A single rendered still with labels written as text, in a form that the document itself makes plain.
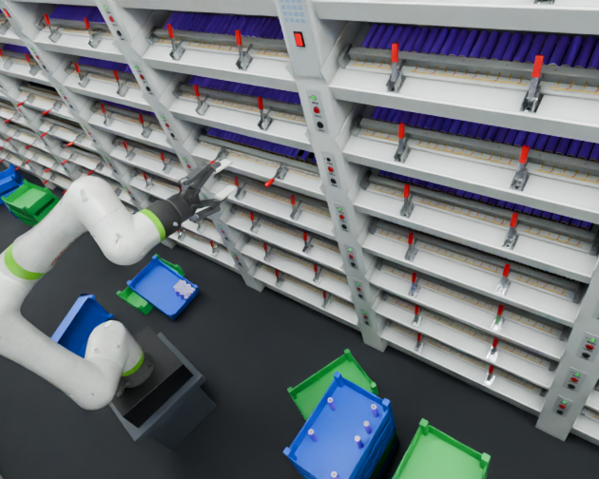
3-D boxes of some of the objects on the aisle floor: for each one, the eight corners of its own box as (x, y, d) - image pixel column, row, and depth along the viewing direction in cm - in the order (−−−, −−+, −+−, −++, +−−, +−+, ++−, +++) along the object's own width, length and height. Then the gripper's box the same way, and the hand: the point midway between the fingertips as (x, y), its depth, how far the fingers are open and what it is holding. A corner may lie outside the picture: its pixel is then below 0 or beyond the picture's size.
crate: (316, 438, 177) (312, 431, 171) (291, 396, 190) (286, 389, 185) (378, 393, 183) (376, 385, 177) (350, 356, 196) (347, 348, 190)
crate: (70, 365, 229) (45, 345, 214) (103, 314, 247) (81, 293, 232) (83, 367, 226) (58, 348, 212) (114, 316, 244) (93, 294, 229)
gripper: (150, 175, 115) (215, 138, 128) (171, 239, 128) (228, 200, 142) (169, 182, 111) (235, 143, 125) (189, 249, 124) (246, 207, 138)
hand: (224, 178), depth 132 cm, fingers open, 8 cm apart
